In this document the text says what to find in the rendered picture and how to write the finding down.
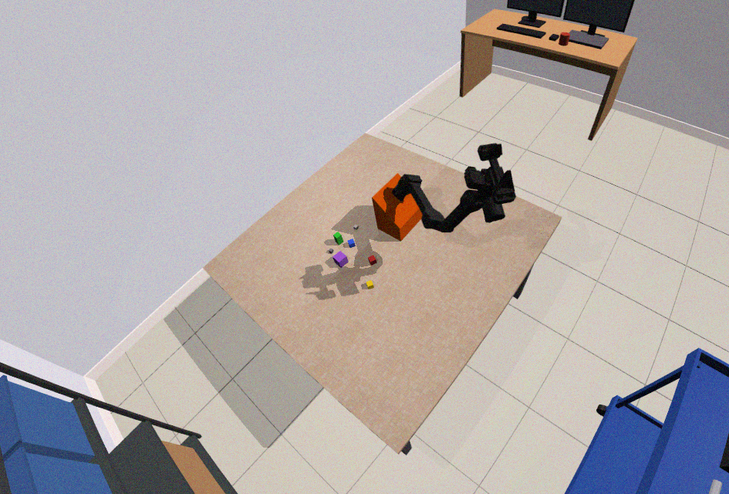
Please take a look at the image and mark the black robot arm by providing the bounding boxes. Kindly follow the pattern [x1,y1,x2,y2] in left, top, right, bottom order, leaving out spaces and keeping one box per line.
[392,166,505,232]

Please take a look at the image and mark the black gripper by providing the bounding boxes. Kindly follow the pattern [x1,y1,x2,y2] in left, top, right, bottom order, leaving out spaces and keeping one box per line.
[478,143,516,205]

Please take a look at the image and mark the purple block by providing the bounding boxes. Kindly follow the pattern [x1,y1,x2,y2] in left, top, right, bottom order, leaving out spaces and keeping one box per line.
[333,251,348,268]

